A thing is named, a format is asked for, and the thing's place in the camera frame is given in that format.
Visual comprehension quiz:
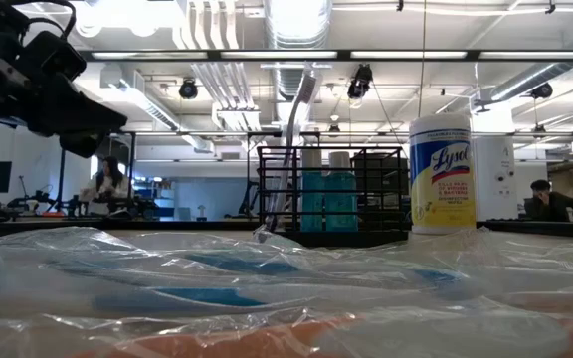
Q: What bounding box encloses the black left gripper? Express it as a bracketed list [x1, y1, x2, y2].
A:
[0, 54, 128, 159]

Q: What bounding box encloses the white toothbrush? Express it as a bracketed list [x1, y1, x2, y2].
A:
[265, 69, 320, 234]

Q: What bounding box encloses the blue mouthwash bottle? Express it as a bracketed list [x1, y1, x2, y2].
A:
[299, 148, 326, 233]
[324, 150, 360, 233]

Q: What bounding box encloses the person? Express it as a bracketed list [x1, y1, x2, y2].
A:
[80, 155, 131, 216]
[523, 178, 573, 223]

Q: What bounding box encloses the Lysol wipes canister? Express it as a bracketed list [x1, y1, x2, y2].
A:
[409, 114, 478, 236]

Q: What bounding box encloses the white round pillar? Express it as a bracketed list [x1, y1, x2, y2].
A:
[471, 106, 519, 223]

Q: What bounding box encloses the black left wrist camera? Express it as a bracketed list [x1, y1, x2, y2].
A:
[21, 30, 88, 84]

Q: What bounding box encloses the black background rig frame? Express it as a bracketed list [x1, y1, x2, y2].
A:
[53, 128, 138, 218]

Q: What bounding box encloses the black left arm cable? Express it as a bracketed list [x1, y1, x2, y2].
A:
[10, 0, 78, 39]

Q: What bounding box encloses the black ceiling camera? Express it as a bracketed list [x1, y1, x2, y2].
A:
[178, 78, 200, 100]
[530, 82, 554, 100]

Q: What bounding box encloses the black aluminium table frame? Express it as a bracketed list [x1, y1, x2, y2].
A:
[0, 216, 573, 241]

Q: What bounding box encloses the silver ventilation duct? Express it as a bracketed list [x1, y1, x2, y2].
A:
[265, 0, 333, 100]

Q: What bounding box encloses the black overhead camera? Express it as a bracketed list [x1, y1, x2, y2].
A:
[346, 63, 374, 100]

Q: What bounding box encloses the black wire caddy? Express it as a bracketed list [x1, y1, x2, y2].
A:
[256, 145, 411, 249]

